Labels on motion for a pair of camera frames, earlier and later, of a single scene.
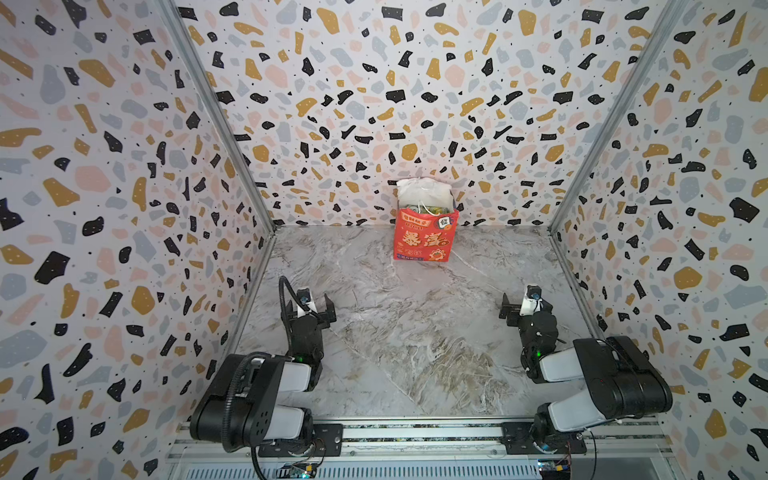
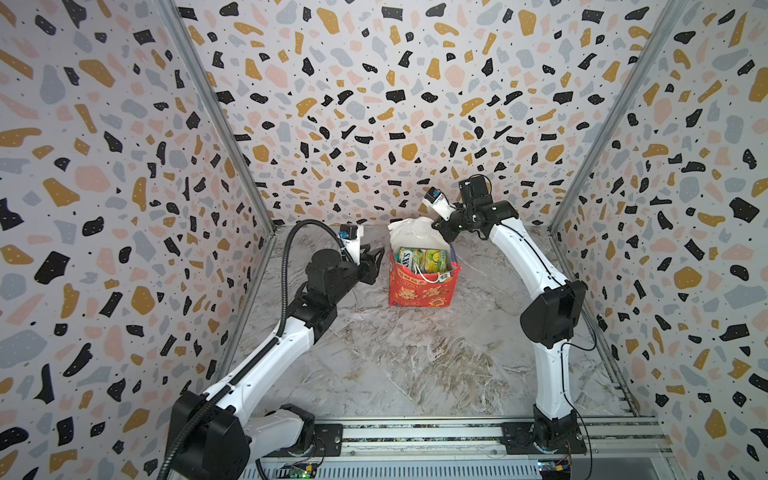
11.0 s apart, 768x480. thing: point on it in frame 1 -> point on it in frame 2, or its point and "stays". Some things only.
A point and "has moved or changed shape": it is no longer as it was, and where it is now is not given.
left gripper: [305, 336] -> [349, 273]
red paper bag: [424, 237] has moved or changed shape
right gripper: [529, 317] -> [452, 222]
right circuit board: [554, 468] stays
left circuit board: [297, 470] stays
